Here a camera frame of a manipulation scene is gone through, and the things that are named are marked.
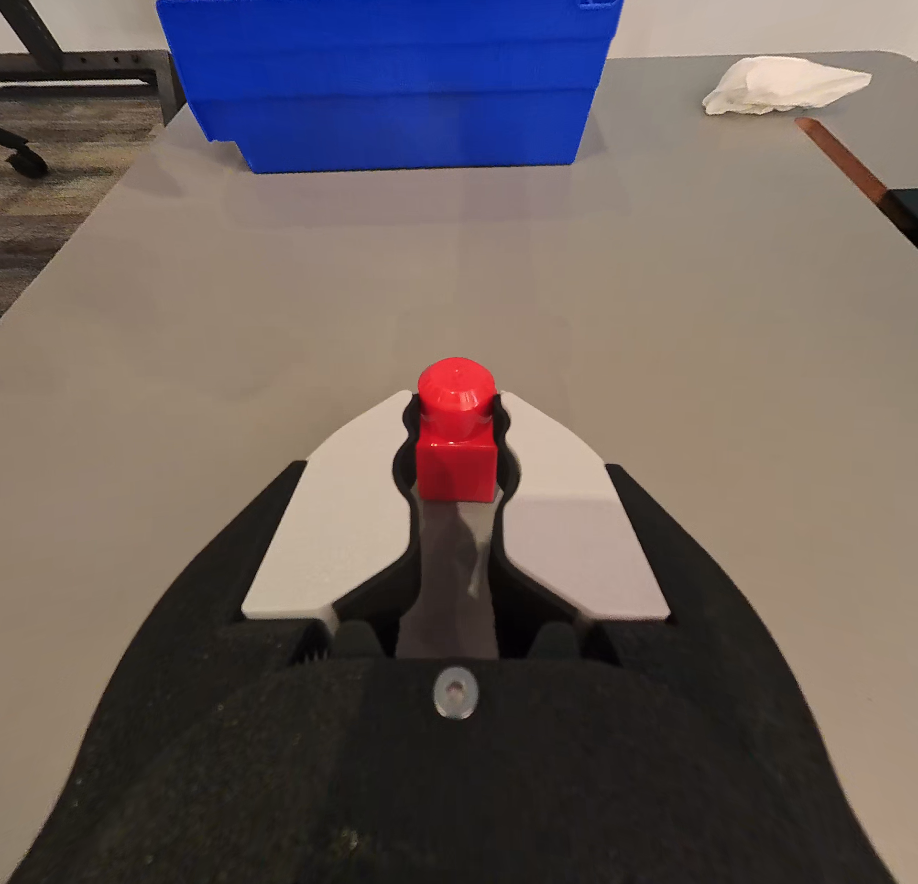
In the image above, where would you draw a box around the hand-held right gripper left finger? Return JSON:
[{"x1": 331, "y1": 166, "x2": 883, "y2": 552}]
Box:
[{"x1": 240, "y1": 388, "x2": 426, "y2": 624}]

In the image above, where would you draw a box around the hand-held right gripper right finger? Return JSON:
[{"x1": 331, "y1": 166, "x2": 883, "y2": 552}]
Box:
[{"x1": 487, "y1": 388, "x2": 672, "y2": 625}]

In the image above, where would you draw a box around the red mega block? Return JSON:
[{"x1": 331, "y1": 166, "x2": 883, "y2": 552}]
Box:
[{"x1": 415, "y1": 355, "x2": 502, "y2": 503}]

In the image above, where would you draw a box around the dark tablet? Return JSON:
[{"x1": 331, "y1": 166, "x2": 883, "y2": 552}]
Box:
[{"x1": 881, "y1": 185, "x2": 918, "y2": 248}]

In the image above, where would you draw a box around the white cloth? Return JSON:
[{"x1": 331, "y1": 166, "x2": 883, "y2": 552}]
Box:
[{"x1": 700, "y1": 54, "x2": 874, "y2": 119}]

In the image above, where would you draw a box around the blue storage bin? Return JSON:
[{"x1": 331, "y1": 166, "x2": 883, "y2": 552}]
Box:
[{"x1": 154, "y1": 0, "x2": 638, "y2": 176}]

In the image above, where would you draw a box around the black metal table frame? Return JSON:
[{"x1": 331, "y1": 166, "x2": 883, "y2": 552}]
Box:
[{"x1": 0, "y1": 0, "x2": 189, "y2": 126}]

